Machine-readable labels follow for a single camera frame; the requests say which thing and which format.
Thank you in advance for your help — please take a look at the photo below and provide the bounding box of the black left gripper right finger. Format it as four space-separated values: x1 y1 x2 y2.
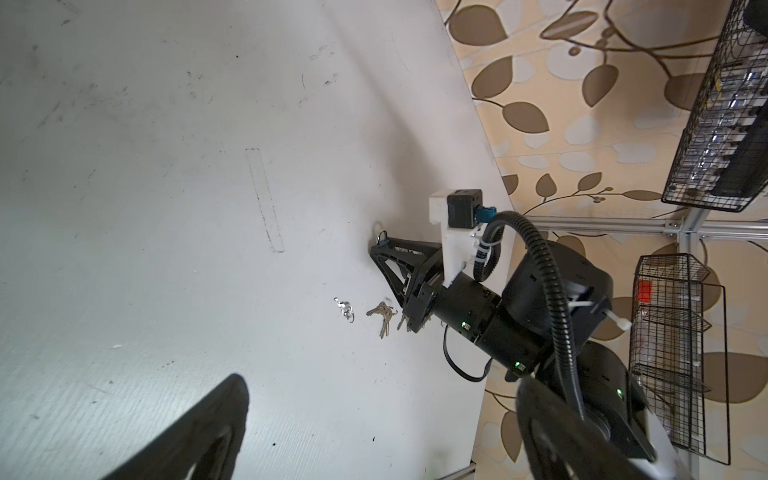
516 377 647 479

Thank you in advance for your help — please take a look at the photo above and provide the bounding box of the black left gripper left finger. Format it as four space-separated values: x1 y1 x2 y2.
106 373 249 479

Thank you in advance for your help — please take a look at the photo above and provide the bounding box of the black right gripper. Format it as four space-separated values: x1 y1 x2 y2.
369 235 546 381

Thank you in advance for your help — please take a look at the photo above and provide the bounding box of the blue padlock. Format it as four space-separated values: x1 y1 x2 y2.
372 221 387 243

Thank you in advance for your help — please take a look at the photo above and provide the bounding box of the medium padlock key bunch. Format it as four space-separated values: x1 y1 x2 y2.
366 301 398 339

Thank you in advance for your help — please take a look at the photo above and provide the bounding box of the small padlock key bunch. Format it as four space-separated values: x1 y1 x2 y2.
397 314 411 332

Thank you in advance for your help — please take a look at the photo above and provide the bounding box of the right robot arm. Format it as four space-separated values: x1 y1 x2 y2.
370 235 689 479

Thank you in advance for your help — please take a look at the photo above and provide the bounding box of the red item in basket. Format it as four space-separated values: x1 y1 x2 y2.
634 279 653 304

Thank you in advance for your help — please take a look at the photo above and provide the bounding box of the black socket holder tool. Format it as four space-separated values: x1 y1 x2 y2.
712 1 767 198

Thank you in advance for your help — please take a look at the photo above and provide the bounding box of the black wire basket right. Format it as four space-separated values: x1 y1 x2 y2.
629 253 732 466

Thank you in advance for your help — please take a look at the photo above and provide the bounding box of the black wire basket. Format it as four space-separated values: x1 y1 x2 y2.
629 253 732 466
661 1 767 213

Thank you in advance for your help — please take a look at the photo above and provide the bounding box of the aluminium frame horizontal bar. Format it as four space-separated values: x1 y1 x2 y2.
528 216 767 241

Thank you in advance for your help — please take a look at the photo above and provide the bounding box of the aluminium frame corner post right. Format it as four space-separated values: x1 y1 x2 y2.
676 208 709 479

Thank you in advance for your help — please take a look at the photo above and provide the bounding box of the black wire basket back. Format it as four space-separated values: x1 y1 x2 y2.
661 1 767 213

